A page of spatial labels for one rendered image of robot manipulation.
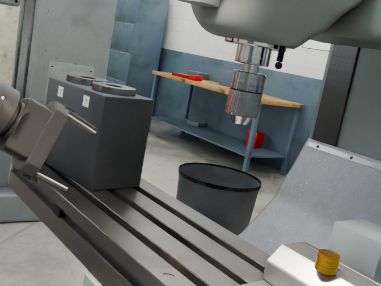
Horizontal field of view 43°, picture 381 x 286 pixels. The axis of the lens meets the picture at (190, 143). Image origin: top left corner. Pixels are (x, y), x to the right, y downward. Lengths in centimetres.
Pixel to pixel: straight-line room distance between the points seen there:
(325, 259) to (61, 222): 55
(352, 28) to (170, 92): 737
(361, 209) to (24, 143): 60
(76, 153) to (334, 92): 54
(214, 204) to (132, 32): 563
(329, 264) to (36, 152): 45
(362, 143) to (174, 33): 724
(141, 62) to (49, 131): 727
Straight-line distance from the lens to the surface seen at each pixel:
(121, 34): 822
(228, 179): 298
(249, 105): 67
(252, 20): 60
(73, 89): 102
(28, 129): 75
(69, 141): 103
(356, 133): 102
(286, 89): 621
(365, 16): 71
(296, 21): 63
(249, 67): 68
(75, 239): 88
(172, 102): 796
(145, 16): 797
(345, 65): 104
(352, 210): 96
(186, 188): 262
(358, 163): 100
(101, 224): 81
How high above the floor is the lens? 129
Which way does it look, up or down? 11 degrees down
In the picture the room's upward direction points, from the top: 10 degrees clockwise
